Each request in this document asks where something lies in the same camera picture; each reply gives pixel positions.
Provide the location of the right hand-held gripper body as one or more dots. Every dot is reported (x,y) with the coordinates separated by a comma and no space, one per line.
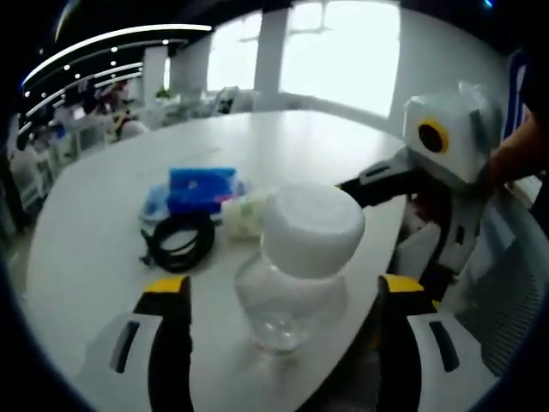
(465,141)

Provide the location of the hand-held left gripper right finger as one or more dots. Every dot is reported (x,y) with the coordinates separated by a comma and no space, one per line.
(399,352)

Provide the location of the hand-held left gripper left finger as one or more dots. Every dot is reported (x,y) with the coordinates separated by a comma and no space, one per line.
(171,365)

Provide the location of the clear plastic water bottle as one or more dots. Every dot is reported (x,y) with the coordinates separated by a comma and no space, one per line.
(309,232)

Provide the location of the white paper cup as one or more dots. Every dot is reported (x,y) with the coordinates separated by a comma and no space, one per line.
(244,216)

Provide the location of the clear bag with blue sponge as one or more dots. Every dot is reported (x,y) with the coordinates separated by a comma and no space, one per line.
(152,206)

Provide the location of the blue tissue packet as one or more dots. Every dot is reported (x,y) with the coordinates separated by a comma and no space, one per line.
(201,189)

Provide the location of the white tabletop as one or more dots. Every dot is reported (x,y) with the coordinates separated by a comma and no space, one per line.
(107,257)

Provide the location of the white mesh office chair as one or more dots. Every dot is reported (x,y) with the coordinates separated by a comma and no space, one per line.
(510,279)

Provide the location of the green potted plant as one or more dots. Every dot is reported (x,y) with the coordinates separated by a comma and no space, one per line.
(162,92)

